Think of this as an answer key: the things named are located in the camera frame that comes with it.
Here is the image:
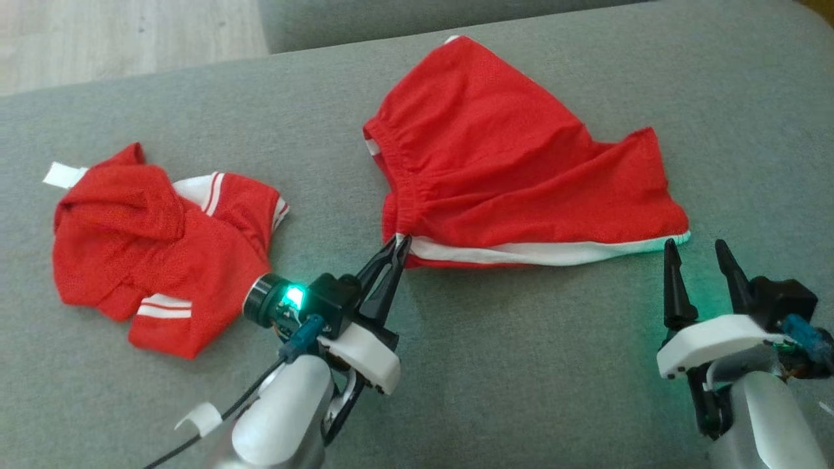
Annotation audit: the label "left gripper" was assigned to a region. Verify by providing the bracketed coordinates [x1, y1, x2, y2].
[242, 234, 413, 447]

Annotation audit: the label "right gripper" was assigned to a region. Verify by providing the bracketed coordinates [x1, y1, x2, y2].
[656, 238, 793, 439]

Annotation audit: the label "red shorts with white stripe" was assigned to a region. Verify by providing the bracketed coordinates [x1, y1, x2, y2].
[363, 35, 692, 269]

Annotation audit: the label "red Bulls basketball jersey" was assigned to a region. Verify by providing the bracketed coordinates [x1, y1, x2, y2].
[43, 142, 291, 360]

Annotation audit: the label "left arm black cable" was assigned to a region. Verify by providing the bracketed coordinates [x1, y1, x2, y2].
[142, 315, 328, 469]

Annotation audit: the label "white cable clip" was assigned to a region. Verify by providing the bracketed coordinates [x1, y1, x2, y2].
[175, 403, 223, 438]

